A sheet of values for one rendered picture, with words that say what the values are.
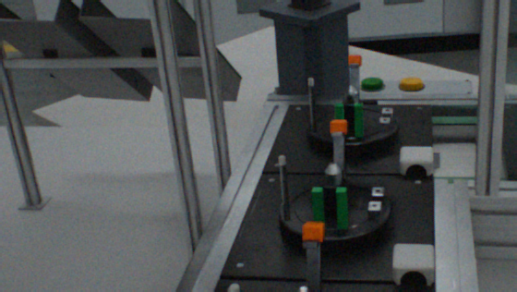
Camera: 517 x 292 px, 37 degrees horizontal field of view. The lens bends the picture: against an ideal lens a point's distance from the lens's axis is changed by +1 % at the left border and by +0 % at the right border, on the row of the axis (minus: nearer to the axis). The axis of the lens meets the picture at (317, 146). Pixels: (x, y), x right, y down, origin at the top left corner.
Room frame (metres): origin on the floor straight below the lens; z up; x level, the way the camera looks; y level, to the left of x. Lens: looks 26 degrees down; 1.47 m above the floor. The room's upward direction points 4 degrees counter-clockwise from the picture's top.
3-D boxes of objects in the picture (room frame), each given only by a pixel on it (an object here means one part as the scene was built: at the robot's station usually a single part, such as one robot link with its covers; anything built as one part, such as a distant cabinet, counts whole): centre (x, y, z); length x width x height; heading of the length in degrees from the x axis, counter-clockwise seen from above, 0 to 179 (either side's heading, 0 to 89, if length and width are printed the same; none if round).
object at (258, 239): (0.81, -0.02, 1.01); 0.24 x 0.24 x 0.13; 81
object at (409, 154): (1.05, -0.05, 1.01); 0.24 x 0.24 x 0.13; 81
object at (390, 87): (1.25, -0.17, 0.93); 0.21 x 0.07 x 0.06; 81
